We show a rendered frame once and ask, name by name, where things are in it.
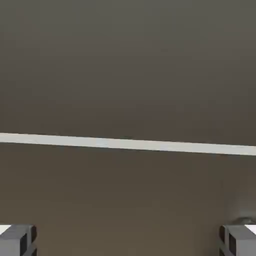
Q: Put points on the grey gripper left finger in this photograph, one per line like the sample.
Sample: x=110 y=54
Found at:
x=14 y=242

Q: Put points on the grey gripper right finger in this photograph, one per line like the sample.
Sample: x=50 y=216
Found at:
x=242 y=243

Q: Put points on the dark brown cabinet door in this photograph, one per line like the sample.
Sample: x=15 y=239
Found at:
x=128 y=66
x=128 y=192

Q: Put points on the brown cabinet with white frame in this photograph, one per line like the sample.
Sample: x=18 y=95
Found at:
x=128 y=144

